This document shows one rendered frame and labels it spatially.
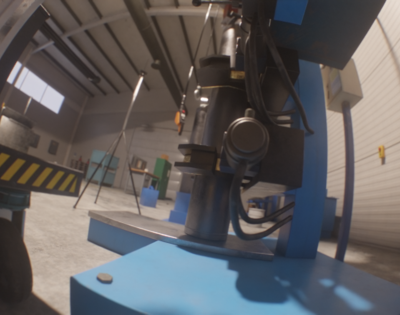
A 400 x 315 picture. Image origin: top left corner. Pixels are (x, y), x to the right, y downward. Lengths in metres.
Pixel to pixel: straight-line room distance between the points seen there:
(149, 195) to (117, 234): 2.83
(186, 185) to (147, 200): 1.60
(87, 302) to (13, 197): 0.22
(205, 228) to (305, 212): 0.46
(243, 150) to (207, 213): 0.48
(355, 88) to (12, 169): 1.71
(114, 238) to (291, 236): 0.79
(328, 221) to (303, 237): 2.27
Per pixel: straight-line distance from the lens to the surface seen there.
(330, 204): 3.20
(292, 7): 0.72
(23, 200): 0.41
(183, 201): 2.21
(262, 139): 0.45
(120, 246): 0.92
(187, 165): 0.74
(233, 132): 0.45
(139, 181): 6.84
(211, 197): 0.86
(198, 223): 0.87
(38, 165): 0.31
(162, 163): 8.26
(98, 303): 0.39
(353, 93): 1.58
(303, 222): 0.93
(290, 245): 0.93
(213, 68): 0.93
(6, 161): 0.28
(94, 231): 1.00
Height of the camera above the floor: 0.32
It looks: 12 degrees up
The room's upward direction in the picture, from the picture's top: 11 degrees clockwise
